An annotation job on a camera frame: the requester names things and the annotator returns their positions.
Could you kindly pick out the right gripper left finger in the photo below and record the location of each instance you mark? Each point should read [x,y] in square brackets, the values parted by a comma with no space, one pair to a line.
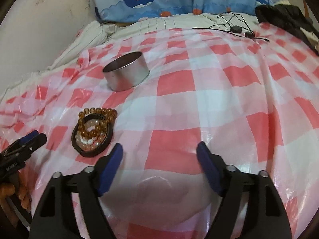
[55,216]

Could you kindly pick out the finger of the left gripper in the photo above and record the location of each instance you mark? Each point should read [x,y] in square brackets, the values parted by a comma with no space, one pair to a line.
[32,145]
[22,141]

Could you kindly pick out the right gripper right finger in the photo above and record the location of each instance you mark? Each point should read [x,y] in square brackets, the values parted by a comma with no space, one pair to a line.
[266,216]

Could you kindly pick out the person's left hand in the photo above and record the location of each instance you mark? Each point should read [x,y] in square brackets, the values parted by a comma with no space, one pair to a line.
[23,195]

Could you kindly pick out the round silver metal tin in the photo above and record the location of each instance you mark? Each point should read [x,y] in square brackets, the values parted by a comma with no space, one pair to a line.
[126,71]

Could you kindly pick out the red white checkered plastic sheet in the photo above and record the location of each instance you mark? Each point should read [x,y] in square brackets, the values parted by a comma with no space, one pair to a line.
[254,103]

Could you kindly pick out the black jacket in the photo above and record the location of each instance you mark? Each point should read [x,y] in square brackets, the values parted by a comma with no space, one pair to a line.
[289,18]

